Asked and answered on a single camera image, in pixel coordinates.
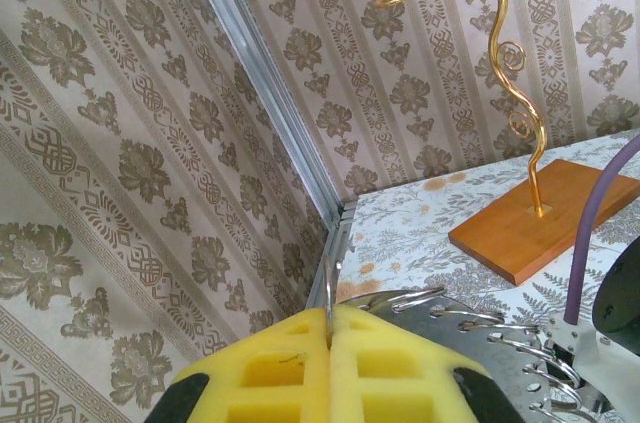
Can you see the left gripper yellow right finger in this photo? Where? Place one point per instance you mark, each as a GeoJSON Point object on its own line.
{"type": "Point", "coordinates": [350, 393]}

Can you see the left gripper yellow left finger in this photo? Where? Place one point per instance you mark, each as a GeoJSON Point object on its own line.
{"type": "Point", "coordinates": [310, 393]}

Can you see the aluminium frame post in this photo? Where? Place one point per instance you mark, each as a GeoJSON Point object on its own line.
{"type": "Point", "coordinates": [262, 68]}

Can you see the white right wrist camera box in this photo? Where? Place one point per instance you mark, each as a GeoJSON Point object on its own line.
{"type": "Point", "coordinates": [582, 348]}

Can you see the aluminium table edge rail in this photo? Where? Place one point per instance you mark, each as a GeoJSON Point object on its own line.
{"type": "Point", "coordinates": [336, 238]}

